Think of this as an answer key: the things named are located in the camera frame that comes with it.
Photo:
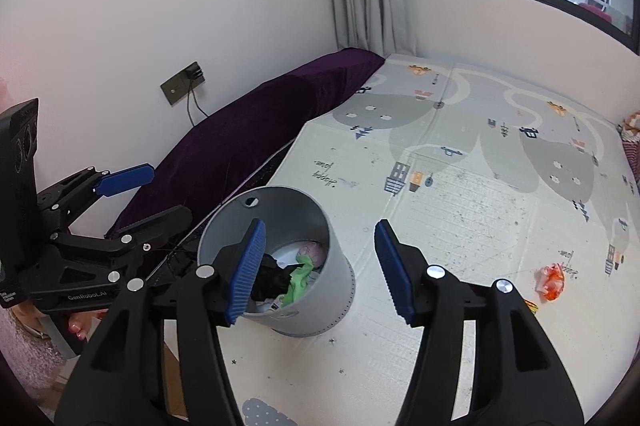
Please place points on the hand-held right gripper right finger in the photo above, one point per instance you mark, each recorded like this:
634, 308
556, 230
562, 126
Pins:
395, 271

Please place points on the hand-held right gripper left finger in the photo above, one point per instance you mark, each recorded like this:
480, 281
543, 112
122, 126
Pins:
245, 276

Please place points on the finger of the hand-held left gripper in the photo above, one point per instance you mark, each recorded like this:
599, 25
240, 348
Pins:
160, 221
125, 180

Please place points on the black cloth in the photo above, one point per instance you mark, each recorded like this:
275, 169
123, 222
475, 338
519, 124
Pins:
272, 281

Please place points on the green plastic scrap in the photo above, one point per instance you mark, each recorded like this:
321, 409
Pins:
300, 281

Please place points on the grey round bin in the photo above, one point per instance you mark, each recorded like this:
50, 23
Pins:
330, 296

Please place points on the person's left hand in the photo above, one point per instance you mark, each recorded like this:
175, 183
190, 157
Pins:
77, 325

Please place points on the printed play mat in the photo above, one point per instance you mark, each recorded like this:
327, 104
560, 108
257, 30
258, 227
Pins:
475, 206

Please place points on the black plug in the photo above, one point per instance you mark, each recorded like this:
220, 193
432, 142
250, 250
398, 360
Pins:
195, 70

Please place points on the dark purple long cushion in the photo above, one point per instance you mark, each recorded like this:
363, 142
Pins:
250, 120

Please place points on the yellow snack packet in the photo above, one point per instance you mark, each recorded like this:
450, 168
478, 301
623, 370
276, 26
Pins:
531, 305

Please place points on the orange plastic wrapper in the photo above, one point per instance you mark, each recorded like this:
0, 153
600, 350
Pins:
550, 283

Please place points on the pink striped pillow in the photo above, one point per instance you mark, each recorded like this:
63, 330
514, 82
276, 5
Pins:
632, 150

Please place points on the grey wall socket plate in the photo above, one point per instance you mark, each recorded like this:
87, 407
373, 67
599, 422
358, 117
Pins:
172, 91

